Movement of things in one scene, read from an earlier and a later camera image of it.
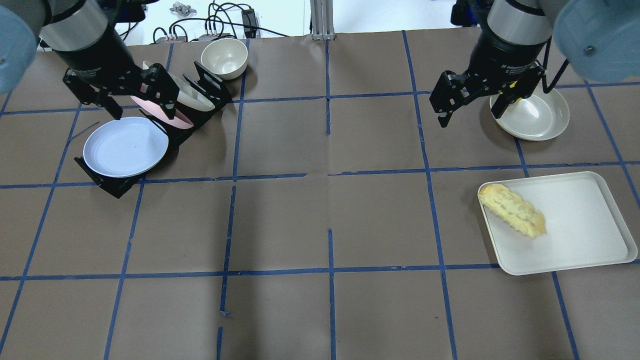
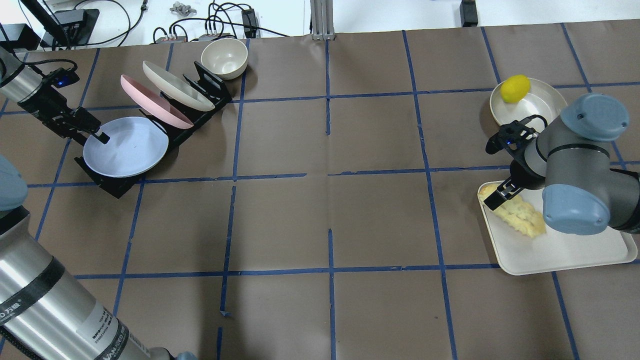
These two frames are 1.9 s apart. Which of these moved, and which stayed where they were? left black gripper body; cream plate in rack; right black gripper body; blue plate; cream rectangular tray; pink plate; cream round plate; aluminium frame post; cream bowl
Moved: left black gripper body; right black gripper body
Stayed: blue plate; aluminium frame post; cream rectangular tray; cream round plate; cream plate in rack; pink plate; cream bowl
